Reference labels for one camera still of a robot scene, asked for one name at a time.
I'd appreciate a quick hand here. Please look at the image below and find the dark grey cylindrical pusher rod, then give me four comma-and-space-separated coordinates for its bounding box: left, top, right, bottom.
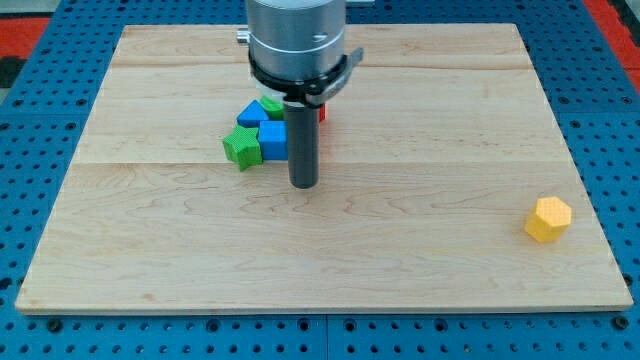
284, 102, 319, 189

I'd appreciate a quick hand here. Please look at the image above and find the black clamp ring mount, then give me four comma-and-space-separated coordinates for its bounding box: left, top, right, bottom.
248, 47, 364, 107

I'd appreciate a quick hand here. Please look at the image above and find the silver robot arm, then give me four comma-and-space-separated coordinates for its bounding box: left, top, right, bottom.
238, 0, 364, 189

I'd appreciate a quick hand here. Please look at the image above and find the yellow hexagon block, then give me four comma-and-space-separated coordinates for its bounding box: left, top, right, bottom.
524, 197, 573, 243

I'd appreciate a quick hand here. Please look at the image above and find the red block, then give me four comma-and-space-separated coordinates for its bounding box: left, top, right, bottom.
318, 104, 327, 123

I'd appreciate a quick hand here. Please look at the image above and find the green round block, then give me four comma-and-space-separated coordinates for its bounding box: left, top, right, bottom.
259, 96, 284, 120

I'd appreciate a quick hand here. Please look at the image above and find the blue cube block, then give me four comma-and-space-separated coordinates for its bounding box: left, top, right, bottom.
258, 120, 288, 161

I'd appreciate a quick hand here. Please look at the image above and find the blue triangle block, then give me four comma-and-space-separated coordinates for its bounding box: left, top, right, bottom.
236, 100, 270, 128

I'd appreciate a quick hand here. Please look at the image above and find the green star block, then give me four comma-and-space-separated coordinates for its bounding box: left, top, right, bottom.
222, 125, 263, 171

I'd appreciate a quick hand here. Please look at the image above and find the light wooden board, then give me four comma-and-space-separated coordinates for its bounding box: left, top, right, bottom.
15, 23, 633, 315

